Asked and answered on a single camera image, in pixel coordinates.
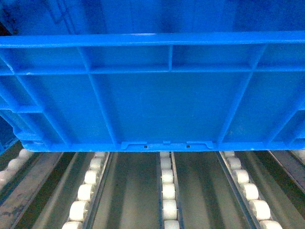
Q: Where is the large blue plastic crate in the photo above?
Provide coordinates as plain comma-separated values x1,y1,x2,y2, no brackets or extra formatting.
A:
0,0,305,152

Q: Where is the centre white roller track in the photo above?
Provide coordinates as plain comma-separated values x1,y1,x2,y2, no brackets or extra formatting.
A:
156,151,184,229

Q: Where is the left white roller track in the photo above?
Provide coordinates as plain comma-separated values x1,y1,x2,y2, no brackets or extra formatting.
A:
62,152,112,229

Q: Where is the right white roller track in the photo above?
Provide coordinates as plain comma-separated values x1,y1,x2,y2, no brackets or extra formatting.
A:
216,151,282,229

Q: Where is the blue crate on left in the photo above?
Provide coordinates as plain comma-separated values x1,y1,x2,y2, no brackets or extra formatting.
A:
0,117,18,155

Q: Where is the far-left white roller track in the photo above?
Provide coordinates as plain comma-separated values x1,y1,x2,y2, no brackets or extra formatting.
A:
0,148,34,190

